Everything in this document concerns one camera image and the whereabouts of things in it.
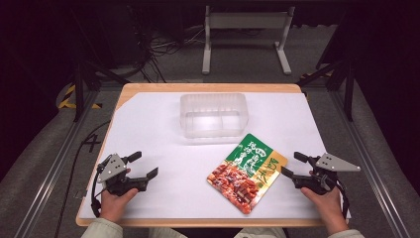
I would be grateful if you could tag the white paper sheet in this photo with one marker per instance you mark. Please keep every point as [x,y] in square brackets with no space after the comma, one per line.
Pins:
[171,185]

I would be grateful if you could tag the person's left hand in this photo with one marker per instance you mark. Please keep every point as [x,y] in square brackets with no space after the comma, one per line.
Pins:
[114,203]

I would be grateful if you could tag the white metal frame stand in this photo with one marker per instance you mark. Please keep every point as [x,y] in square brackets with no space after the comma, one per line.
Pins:
[247,20]

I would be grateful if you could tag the person's right hand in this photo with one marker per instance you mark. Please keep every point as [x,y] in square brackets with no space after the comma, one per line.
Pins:
[325,206]

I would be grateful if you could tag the clear plastic container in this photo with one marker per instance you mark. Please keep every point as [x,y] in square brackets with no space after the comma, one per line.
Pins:
[213,115]

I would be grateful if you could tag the black tripod stand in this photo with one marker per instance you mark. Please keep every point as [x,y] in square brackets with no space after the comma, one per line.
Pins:
[348,86]
[79,89]

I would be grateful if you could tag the yellow black striped tape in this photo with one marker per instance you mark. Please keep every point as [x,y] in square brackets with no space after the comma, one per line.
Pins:
[67,97]

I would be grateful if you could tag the aluminium rail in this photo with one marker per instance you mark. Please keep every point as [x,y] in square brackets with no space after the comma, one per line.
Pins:
[369,165]
[56,165]

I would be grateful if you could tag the green and red food packet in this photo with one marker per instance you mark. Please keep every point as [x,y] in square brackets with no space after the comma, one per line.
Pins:
[247,173]

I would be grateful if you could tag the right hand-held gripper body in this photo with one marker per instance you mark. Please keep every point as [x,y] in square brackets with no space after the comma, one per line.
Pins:
[325,172]

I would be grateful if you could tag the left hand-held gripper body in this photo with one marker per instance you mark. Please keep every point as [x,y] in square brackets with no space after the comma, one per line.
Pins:
[114,172]

